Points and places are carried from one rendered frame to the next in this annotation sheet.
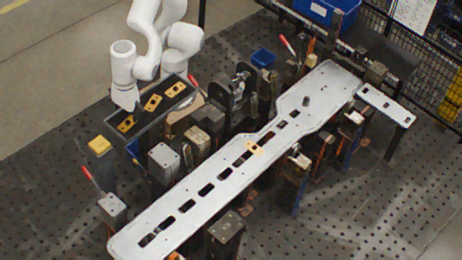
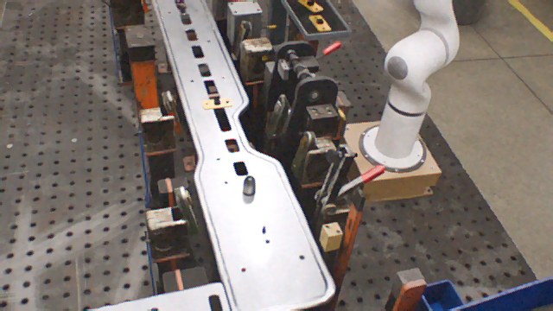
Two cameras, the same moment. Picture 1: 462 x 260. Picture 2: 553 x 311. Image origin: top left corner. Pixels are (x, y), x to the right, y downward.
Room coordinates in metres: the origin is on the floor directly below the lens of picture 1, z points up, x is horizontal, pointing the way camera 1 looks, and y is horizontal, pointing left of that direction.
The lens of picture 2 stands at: (2.15, -1.03, 1.95)
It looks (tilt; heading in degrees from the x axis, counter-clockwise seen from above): 43 degrees down; 122
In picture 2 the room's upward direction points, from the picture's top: 6 degrees clockwise
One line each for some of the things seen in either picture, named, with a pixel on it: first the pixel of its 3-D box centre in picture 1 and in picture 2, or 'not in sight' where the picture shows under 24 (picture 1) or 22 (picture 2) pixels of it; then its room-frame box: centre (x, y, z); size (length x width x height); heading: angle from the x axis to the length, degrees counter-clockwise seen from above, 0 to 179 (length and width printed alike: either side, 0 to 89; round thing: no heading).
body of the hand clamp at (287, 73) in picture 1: (289, 88); (324, 250); (1.83, -0.25, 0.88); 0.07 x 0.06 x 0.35; 54
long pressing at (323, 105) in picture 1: (252, 153); (212, 101); (1.34, -0.10, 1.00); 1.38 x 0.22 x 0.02; 144
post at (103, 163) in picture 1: (106, 181); (276, 28); (1.17, 0.45, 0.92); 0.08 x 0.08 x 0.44; 54
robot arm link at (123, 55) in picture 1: (124, 61); not in sight; (1.27, 0.36, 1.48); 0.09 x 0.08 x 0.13; 78
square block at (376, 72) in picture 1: (369, 93); not in sight; (1.88, -0.65, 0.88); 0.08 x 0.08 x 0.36; 54
